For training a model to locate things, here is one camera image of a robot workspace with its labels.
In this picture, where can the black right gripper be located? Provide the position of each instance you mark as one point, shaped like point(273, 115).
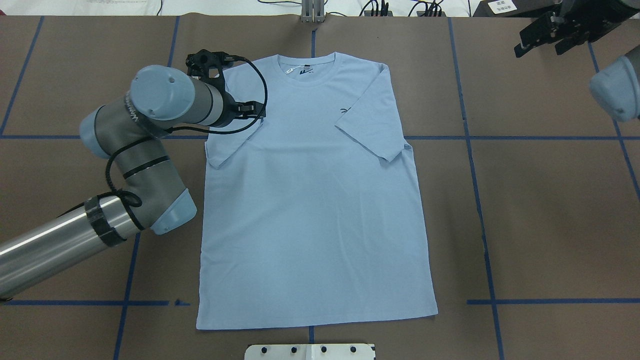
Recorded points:
point(589, 27)

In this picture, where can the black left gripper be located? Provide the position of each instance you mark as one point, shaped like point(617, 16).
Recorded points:
point(233, 109)

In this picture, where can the light blue t-shirt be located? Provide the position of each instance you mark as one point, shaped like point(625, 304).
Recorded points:
point(313, 215)

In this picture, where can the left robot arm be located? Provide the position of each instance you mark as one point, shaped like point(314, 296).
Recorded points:
point(145, 188)

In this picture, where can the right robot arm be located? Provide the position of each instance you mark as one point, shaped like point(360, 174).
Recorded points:
point(615, 88)

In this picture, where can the black box with white label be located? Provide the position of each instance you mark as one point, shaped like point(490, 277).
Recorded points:
point(514, 8)

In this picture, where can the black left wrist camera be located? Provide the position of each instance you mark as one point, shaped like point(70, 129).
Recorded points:
point(206, 64)

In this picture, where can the grey aluminium frame post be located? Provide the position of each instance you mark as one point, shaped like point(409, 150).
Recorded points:
point(313, 11)

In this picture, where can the white metal base plate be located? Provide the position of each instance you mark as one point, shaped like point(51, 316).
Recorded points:
point(320, 351)

